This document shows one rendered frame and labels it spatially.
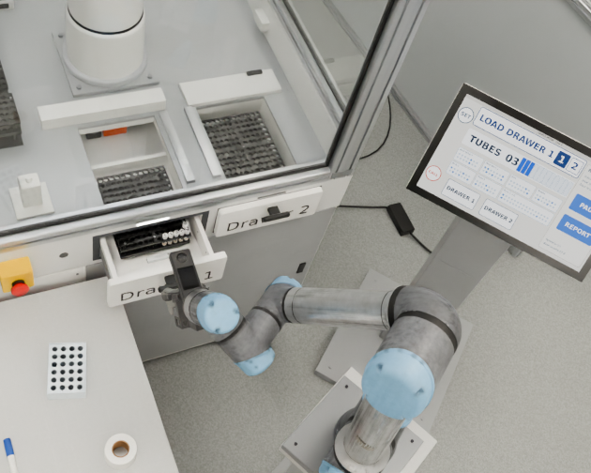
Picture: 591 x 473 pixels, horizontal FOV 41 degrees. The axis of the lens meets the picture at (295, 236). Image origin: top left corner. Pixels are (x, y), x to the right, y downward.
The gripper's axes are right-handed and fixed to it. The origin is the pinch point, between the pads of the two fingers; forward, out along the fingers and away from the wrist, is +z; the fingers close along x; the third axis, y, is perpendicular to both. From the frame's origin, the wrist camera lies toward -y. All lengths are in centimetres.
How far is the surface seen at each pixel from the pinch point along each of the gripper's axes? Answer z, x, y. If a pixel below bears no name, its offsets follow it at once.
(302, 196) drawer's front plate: 8.3, 39.8, -13.5
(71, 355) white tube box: 8.4, -25.3, 10.6
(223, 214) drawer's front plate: 8.3, 17.9, -13.5
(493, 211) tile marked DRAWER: -11, 84, 0
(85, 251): 13.8, -16.2, -12.0
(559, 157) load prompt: -22, 99, -11
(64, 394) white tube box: 3.1, -29.3, 17.8
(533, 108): 57, 159, -23
